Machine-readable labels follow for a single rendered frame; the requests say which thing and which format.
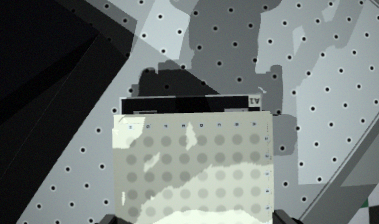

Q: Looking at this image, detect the light grey perforated plate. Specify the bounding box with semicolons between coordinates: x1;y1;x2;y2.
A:
15;0;379;224

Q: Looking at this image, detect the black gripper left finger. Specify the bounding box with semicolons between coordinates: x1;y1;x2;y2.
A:
95;214;117;224

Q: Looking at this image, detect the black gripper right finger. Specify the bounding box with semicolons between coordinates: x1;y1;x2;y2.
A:
272;210;303;224

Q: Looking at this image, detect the pale grey plate with grid of round wells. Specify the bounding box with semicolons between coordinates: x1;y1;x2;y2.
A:
112;111;274;224

